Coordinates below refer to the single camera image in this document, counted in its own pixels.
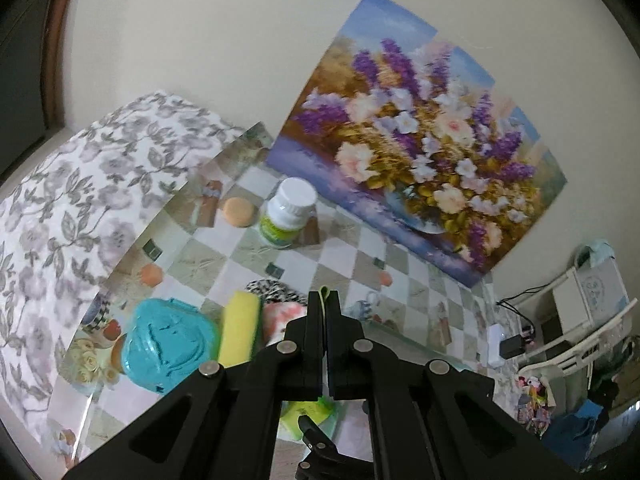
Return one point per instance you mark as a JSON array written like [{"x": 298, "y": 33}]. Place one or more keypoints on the black white leopard scrunchie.
[{"x": 272, "y": 290}]

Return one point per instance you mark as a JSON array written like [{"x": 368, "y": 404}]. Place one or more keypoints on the white plastic chair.
[{"x": 567, "y": 305}]

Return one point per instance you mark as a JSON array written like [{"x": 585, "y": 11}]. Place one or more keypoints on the teal plastic case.
[{"x": 165, "y": 345}]

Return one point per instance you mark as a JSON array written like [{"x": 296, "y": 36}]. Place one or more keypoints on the orange round makeup puff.
[{"x": 237, "y": 212}]

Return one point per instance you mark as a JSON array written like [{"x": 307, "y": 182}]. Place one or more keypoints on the black power adapter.
[{"x": 515, "y": 347}]

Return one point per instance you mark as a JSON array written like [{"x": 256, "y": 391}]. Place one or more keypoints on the pale blue printed bag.
[{"x": 602, "y": 285}]

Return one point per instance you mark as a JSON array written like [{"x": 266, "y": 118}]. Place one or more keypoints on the brown wooden door frame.
[{"x": 54, "y": 60}]

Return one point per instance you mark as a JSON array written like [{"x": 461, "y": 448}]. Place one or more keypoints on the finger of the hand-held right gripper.
[{"x": 317, "y": 442}]

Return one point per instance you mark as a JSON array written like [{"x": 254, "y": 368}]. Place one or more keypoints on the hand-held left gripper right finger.
[{"x": 337, "y": 340}]

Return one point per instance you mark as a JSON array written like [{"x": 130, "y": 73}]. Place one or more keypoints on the checkered printed tablecloth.
[{"x": 350, "y": 260}]

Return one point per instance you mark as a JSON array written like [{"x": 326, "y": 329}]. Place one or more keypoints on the dark door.
[{"x": 20, "y": 85}]

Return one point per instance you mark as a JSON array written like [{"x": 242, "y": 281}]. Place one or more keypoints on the grey floral white blanket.
[{"x": 75, "y": 210}]

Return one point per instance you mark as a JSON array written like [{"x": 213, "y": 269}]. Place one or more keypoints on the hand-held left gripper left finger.
[{"x": 315, "y": 340}]

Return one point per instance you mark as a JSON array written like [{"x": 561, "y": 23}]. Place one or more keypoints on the pink white chevron cloth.
[{"x": 277, "y": 320}]

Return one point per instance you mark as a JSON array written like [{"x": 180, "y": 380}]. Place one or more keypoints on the colourful toy pile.
[{"x": 532, "y": 405}]

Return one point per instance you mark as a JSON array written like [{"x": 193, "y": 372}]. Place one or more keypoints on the white pill bottle green label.
[{"x": 285, "y": 210}]

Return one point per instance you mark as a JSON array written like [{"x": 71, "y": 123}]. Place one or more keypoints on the white charger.
[{"x": 495, "y": 345}]

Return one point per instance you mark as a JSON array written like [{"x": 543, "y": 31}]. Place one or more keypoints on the flower painting canvas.
[{"x": 425, "y": 135}]

